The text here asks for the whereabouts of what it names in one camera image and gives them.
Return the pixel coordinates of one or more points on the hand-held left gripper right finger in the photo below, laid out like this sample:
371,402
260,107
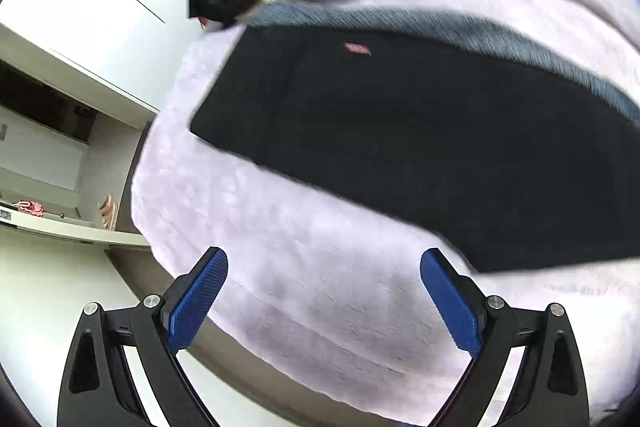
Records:
450,302

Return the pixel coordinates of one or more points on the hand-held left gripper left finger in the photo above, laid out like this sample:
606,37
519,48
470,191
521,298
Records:
197,302

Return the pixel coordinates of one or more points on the small pink toy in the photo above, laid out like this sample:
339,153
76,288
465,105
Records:
30,207

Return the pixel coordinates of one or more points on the black pants with grey lining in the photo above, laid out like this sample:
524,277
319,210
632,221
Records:
400,132

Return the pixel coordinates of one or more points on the lilac bed blanket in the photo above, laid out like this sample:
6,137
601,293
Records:
300,267

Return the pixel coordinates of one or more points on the white wardrobe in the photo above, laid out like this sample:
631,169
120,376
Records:
75,7

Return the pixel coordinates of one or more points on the pink sandals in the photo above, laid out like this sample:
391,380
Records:
107,212

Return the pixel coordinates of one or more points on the white shelf unit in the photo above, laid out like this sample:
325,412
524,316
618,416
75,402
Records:
45,167

